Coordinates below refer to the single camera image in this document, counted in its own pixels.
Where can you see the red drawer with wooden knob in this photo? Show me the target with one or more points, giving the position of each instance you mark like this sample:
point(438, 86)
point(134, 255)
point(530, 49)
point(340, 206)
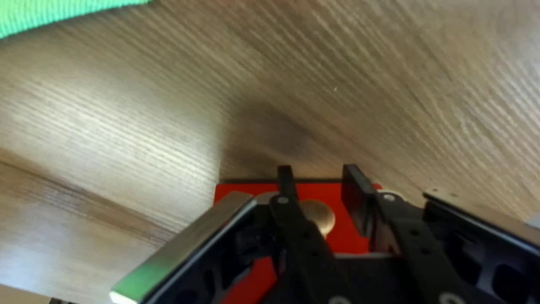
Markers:
point(338, 194)

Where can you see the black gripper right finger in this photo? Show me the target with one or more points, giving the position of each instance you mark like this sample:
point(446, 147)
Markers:
point(406, 241)

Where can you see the green cloth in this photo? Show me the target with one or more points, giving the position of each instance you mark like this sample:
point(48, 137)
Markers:
point(51, 12)

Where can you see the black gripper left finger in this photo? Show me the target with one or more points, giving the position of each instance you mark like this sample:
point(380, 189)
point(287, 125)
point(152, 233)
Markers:
point(296, 236)

